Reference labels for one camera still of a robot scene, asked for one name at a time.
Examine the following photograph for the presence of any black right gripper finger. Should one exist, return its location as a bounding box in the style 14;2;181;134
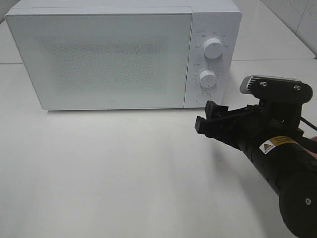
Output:
194;116;223;136
205;101;229;121

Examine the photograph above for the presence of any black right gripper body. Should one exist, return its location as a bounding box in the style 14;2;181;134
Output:
217;105;304;159

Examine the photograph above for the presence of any round white door button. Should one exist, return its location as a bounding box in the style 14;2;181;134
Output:
196;93;211;104

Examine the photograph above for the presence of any pink round plate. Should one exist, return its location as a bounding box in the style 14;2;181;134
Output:
310;136;317;158

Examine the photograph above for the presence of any white microwave door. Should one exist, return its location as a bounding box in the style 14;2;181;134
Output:
7;14;192;110

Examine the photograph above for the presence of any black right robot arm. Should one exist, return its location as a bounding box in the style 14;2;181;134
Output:
195;101;317;238

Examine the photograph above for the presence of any lower white microwave knob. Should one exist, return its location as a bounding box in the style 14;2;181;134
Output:
199;70;217;88

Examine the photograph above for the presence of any white microwave knob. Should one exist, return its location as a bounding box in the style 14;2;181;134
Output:
203;36;223;59
199;70;217;88

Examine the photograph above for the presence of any upper white microwave knob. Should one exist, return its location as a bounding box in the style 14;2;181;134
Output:
203;36;223;59

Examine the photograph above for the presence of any white microwave oven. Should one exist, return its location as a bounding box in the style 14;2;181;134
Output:
5;0;242;111

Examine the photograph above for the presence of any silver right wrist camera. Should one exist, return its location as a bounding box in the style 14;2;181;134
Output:
240;75;313;105

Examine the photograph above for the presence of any black camera cable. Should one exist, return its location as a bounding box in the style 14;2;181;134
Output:
300;116;317;130

